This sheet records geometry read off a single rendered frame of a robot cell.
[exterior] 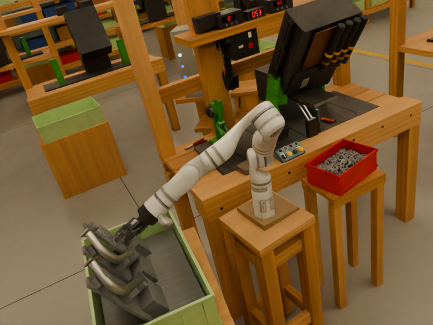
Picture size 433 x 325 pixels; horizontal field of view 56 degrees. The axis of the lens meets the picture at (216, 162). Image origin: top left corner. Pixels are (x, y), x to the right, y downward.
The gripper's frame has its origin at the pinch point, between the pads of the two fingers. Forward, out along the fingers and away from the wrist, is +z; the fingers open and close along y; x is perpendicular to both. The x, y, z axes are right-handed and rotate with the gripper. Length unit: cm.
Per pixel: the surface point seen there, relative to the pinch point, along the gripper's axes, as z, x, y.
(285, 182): -58, 19, -92
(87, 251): 15.3, -8.5, -10.8
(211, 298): -6.6, 33.9, -12.5
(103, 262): 15.5, -2.5, -15.4
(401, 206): -109, 82, -171
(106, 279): 11.7, 6.0, 0.9
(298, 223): -47, 38, -54
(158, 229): 2, -5, -59
